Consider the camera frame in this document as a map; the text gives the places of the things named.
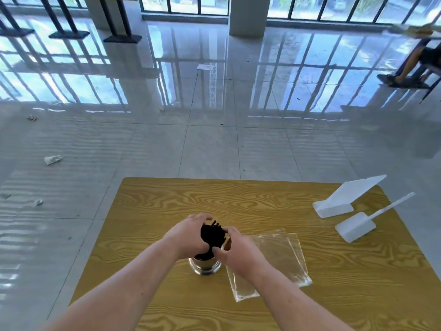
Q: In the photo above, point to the person's right thumb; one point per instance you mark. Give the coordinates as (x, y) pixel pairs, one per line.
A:
(219, 252)

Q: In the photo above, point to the flat white paper sheet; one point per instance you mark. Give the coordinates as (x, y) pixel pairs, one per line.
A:
(206, 67)

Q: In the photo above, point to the person's right hand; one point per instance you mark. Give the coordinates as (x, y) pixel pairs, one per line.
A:
(241, 258)

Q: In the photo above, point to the white plastic scoop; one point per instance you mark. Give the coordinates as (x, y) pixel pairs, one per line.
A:
(356, 227)

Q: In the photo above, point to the white pillar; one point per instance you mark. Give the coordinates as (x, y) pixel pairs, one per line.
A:
(247, 17)

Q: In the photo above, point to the black chair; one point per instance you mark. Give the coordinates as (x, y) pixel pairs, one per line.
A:
(429, 77)

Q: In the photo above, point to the black plastic cutlery bundle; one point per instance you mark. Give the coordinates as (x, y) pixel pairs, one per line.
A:
(212, 237)

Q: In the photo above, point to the small crumpled paper scrap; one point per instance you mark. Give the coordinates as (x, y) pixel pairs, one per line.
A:
(38, 202)

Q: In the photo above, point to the black framed window wall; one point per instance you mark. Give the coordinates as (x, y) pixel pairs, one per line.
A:
(344, 8)

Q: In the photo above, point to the black table leg stand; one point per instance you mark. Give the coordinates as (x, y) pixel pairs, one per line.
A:
(13, 29)
(67, 30)
(122, 36)

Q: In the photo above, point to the clear plastic bag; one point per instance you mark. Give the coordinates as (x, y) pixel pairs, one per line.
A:
(243, 289)
(289, 261)

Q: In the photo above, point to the person's right forearm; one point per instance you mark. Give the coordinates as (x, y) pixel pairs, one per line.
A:
(293, 303)

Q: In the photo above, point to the person's left forearm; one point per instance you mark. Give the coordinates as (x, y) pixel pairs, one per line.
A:
(117, 293)

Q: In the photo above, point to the stainless steel cup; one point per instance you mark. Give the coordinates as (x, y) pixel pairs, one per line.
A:
(205, 266)

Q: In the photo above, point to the person's left hand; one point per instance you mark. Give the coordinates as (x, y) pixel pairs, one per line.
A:
(182, 237)

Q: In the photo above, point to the white plastic sloped stand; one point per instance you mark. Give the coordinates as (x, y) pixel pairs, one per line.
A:
(348, 196)

